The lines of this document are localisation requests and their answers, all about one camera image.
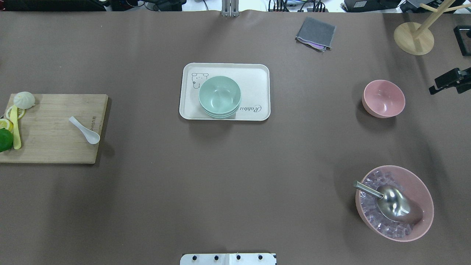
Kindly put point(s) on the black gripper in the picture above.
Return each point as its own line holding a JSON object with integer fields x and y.
{"x": 449, "y": 80}

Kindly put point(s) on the small pink bowl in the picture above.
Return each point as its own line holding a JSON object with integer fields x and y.
{"x": 383, "y": 99}

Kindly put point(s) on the white ceramic spoon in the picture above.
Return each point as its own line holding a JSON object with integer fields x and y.
{"x": 91, "y": 136}

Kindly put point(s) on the large pink ice bowl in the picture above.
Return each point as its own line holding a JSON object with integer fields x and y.
{"x": 409, "y": 184}

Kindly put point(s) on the wooden mug tree stand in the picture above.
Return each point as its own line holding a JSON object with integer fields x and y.
{"x": 417, "y": 39}

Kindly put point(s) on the metal ice scoop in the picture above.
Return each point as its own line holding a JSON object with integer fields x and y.
{"x": 393, "y": 204}

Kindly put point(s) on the grey folded cloth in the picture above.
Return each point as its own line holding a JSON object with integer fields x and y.
{"x": 316, "y": 34}

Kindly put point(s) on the cream rectangular serving tray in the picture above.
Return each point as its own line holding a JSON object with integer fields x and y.
{"x": 253, "y": 79}

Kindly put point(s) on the green stacked bowls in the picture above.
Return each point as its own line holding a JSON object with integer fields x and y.
{"x": 220, "y": 97}

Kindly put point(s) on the white steamed bun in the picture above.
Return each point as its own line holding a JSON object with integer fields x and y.
{"x": 24, "y": 100}

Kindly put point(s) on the yellow plastic knife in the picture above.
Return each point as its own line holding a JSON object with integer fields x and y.
{"x": 17, "y": 144}

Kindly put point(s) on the green lime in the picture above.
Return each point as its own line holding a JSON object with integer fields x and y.
{"x": 6, "y": 140}

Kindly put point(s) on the lemon slice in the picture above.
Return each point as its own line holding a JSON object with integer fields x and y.
{"x": 6, "y": 124}

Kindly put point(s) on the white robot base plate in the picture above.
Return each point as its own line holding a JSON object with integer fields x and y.
{"x": 229, "y": 259}

